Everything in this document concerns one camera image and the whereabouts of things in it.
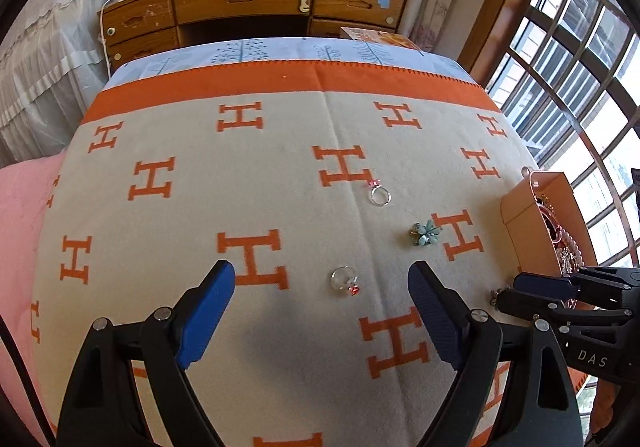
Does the pale blue patterned sheet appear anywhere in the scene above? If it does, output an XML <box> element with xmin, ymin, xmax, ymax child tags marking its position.
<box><xmin>106</xmin><ymin>36</ymin><xmax>484</xmax><ymax>89</ymax></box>

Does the white cable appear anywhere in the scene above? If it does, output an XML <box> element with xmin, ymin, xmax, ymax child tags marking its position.
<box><xmin>97</xmin><ymin>1</ymin><xmax>114</xmax><ymax>76</ymax></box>

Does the teal flower brooch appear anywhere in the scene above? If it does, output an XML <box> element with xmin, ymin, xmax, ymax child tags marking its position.
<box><xmin>410</xmin><ymin>221</ymin><xmax>443</xmax><ymax>247</ymax></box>

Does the white pearl bracelet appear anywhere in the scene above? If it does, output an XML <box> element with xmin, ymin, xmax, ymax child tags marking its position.
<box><xmin>562</xmin><ymin>226</ymin><xmax>585</xmax><ymax>270</ymax></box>

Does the pink bedspread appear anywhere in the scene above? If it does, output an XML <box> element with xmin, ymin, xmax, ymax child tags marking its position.
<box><xmin>0</xmin><ymin>154</ymin><xmax>69</xmax><ymax>447</ymax></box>

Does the silver ring red stone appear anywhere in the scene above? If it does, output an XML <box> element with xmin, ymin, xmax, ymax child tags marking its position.
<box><xmin>330</xmin><ymin>266</ymin><xmax>362</xmax><ymax>298</ymax></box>

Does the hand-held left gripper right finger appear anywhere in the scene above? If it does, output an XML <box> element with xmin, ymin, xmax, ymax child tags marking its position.
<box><xmin>407</xmin><ymin>261</ymin><xmax>586</xmax><ymax>447</ymax></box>

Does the silver ring pink stone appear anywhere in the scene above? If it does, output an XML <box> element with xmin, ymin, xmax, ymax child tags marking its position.
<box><xmin>368</xmin><ymin>179</ymin><xmax>392</xmax><ymax>207</ymax></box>

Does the orange and beige blanket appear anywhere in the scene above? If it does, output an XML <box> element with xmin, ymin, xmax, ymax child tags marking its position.
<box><xmin>30</xmin><ymin>61</ymin><xmax>592</xmax><ymax>447</ymax></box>

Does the barred window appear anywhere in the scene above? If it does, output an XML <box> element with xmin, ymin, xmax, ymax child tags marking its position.
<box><xmin>487</xmin><ymin>0</ymin><xmax>640</xmax><ymax>273</ymax></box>

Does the red cord bracelet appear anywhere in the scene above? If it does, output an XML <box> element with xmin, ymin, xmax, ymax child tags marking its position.
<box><xmin>539</xmin><ymin>206</ymin><xmax>563</xmax><ymax>239</ymax></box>

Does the pink box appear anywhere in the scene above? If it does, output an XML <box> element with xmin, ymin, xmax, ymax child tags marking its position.
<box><xmin>500</xmin><ymin>170</ymin><xmax>599</xmax><ymax>289</ymax></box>

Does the wooden desk with drawers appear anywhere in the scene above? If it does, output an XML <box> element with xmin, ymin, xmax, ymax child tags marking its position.
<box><xmin>101</xmin><ymin>0</ymin><xmax>412</xmax><ymax>74</ymax></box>

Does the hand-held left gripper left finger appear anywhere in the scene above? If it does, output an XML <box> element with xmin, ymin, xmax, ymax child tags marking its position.
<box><xmin>56</xmin><ymin>259</ymin><xmax>236</xmax><ymax>447</ymax></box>

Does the white lace furniture cover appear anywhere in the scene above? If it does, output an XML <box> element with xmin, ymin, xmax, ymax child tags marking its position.
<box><xmin>0</xmin><ymin>0</ymin><xmax>124</xmax><ymax>169</ymax></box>

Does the orange picture book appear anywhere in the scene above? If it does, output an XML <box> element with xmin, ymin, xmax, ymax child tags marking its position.
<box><xmin>340</xmin><ymin>26</ymin><xmax>427</xmax><ymax>56</ymax></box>

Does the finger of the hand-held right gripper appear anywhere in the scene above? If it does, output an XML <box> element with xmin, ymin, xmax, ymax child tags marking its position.
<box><xmin>492</xmin><ymin>289</ymin><xmax>632</xmax><ymax>329</ymax></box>
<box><xmin>513</xmin><ymin>266</ymin><xmax>640</xmax><ymax>301</ymax></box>

